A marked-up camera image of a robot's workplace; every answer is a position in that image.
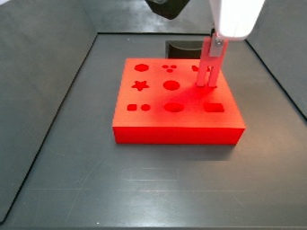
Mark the black camera housing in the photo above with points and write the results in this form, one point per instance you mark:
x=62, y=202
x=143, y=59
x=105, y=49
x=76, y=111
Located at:
x=167, y=8

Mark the red shape-sorting block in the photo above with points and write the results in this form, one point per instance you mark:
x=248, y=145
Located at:
x=164, y=109

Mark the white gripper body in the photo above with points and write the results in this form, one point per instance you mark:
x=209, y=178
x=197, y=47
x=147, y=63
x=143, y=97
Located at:
x=235, y=17

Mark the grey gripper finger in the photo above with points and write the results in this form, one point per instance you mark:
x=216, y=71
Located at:
x=216, y=46

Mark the red double-square peg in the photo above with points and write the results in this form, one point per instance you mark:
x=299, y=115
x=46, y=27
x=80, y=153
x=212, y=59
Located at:
x=209, y=66

